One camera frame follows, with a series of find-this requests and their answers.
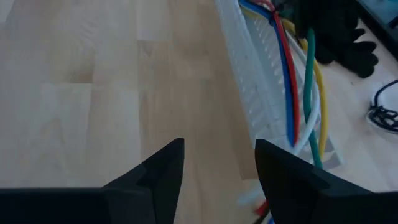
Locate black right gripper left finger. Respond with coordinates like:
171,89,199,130
104,138,185,224

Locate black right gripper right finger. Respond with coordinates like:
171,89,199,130
254,138,374,224

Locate white cable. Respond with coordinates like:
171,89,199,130
238,30,322,207

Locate bundle of coloured wires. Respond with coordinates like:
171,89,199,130
238,0,296,147
241,6,330,160

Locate green cable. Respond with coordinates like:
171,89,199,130
302,27,324,169

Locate bundle of coloured cables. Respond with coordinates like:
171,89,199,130
251,0,302,215

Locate white slotted cable duct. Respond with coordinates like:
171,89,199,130
213,0,344,171

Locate black knit work glove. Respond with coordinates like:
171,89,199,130
276,0,380,78

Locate clear safety glasses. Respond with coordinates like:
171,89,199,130
366,79,398,135

